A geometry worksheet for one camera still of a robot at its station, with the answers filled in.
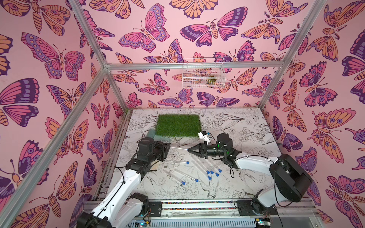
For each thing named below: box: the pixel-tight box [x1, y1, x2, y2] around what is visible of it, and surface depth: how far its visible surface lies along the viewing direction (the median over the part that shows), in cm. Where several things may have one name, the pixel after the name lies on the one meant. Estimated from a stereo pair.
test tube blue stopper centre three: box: [206, 159, 223, 173], surface depth 91 cm
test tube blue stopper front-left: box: [163, 169, 186, 186], surface depth 87 cm
